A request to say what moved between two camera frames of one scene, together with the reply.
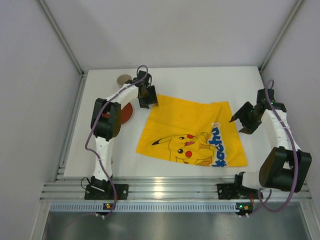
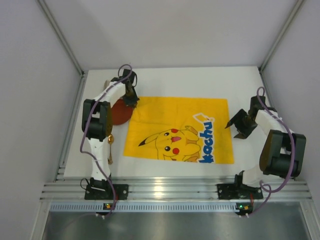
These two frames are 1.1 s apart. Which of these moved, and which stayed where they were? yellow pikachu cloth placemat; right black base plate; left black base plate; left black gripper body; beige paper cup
Moved: left black gripper body; beige paper cup; yellow pikachu cloth placemat
Stayed: right black base plate; left black base plate
